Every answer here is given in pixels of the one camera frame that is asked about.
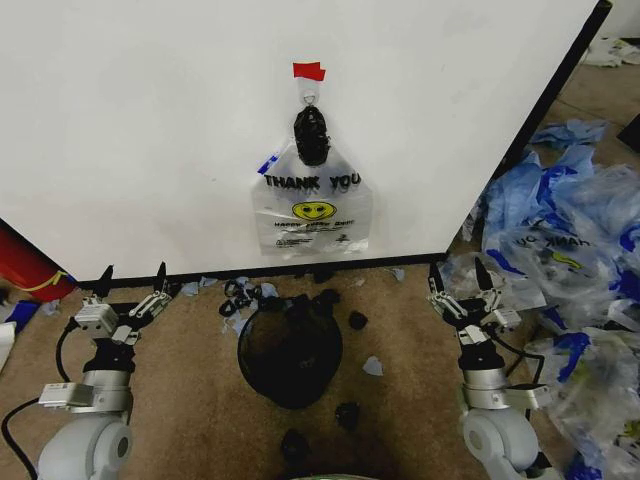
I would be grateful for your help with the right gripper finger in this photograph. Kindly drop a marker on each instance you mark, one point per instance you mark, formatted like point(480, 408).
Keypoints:
point(436, 282)
point(483, 280)

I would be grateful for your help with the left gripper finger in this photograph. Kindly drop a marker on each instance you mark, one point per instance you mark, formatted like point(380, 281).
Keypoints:
point(159, 285)
point(102, 287)

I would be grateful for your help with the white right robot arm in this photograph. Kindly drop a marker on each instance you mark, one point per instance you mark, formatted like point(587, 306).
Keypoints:
point(495, 435)

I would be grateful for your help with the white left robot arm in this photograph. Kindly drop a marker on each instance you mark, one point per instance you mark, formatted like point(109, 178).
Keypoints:
point(85, 445)

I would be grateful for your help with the black torn bag loops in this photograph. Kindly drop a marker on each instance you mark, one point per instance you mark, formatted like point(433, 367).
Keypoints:
point(239, 295)

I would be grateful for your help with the black crumpled bag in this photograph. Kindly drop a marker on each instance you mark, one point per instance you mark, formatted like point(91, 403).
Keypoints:
point(294, 446)
point(326, 297)
point(347, 412)
point(358, 320)

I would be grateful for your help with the large blue plastic bag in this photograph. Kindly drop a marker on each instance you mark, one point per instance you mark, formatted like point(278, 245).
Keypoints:
point(520, 200)

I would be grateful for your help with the clear printed plastic bag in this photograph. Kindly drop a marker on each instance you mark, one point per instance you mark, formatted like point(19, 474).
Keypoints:
point(570, 250)

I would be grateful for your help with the clear bag with blue print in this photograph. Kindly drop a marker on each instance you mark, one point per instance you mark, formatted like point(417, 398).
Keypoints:
point(595, 385)

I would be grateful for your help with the clear thank you plastic bag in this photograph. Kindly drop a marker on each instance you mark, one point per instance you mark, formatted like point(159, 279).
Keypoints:
point(312, 220)

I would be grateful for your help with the crumpled blue plastic bag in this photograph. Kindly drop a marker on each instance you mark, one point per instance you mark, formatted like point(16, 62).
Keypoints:
point(570, 132)

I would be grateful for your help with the white crumpled plastic bag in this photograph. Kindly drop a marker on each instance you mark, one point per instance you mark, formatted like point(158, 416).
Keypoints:
point(612, 52)

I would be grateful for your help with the blue plastic scrap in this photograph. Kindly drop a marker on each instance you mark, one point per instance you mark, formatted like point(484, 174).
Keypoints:
point(268, 290)
point(397, 275)
point(197, 286)
point(375, 366)
point(231, 327)

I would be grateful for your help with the red container with yellow arrow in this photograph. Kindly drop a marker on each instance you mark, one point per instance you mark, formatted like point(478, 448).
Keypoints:
point(27, 265)

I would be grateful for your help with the blue flat sheet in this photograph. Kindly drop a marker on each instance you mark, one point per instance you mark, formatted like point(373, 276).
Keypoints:
point(20, 314)

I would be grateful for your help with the white paper sheet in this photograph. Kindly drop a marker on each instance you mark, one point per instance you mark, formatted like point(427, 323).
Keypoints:
point(6, 345)

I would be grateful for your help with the blue tape strip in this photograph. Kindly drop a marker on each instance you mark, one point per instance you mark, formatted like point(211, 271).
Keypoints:
point(267, 164)

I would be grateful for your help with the white robot front shell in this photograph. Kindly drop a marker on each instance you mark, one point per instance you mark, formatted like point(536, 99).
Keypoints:
point(325, 476)

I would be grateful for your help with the black flat object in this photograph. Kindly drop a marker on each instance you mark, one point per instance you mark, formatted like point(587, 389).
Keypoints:
point(631, 134)

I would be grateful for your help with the red tape strip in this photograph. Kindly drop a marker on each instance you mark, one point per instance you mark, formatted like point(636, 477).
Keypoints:
point(309, 71)

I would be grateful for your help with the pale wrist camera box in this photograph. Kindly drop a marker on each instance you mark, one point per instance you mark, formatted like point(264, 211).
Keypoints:
point(95, 319)
point(506, 318)

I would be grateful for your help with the clear wall hook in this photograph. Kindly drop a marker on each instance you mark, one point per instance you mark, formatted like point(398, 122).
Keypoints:
point(311, 92)

